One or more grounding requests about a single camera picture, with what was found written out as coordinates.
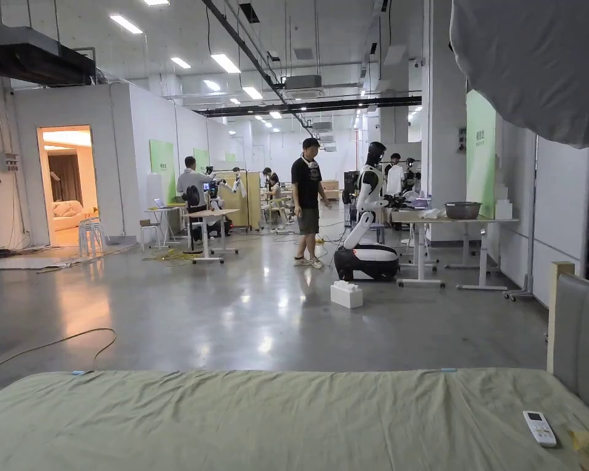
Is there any yellow floor cable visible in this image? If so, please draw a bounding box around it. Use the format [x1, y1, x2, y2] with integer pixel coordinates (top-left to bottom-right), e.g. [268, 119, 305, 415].
[142, 247, 203, 269]

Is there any small white stool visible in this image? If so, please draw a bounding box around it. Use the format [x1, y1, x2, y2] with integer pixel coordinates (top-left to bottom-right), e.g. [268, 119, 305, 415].
[138, 220, 161, 251]

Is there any bed with pale green sheet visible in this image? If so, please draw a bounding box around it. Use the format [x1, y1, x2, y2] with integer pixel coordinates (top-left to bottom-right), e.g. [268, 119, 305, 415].
[0, 367, 589, 471]

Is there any stack of white stools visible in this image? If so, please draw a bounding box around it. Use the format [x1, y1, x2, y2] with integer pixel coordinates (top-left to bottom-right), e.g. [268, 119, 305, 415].
[78, 215, 106, 259]

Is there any white cloth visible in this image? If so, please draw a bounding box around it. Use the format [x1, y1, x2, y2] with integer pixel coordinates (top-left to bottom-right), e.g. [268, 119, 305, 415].
[448, 0, 589, 148]

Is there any grey padded headboard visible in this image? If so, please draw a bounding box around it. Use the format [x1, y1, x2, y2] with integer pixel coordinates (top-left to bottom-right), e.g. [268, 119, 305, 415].
[546, 261, 589, 424]

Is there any small table with laptop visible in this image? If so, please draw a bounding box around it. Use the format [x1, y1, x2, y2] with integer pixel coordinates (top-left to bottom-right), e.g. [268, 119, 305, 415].
[144, 197, 188, 251]

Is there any white remote control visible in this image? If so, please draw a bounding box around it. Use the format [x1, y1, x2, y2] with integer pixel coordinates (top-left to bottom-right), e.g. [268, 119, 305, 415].
[522, 410, 558, 449]

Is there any white foam block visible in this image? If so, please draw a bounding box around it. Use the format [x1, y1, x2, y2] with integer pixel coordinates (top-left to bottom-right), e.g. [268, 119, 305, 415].
[329, 280, 364, 310]

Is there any white table with metal bowl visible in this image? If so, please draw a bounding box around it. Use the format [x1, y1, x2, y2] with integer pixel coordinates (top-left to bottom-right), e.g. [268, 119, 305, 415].
[390, 201, 521, 292]

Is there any white robot with arms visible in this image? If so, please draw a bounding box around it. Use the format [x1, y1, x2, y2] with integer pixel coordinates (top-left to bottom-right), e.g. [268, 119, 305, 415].
[203, 166, 249, 237]

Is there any wooden top white table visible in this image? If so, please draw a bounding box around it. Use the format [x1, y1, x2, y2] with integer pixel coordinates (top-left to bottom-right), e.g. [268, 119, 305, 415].
[181, 208, 242, 266]

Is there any white humanoid robot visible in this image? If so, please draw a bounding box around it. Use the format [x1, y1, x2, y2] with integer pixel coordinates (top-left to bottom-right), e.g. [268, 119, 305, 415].
[333, 141, 401, 283]

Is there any black floor cable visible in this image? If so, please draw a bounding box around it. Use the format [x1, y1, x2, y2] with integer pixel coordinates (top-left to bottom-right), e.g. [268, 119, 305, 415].
[0, 327, 118, 377]

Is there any beige sofa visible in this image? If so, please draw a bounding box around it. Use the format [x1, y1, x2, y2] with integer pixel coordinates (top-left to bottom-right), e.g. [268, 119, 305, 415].
[52, 199, 87, 232]

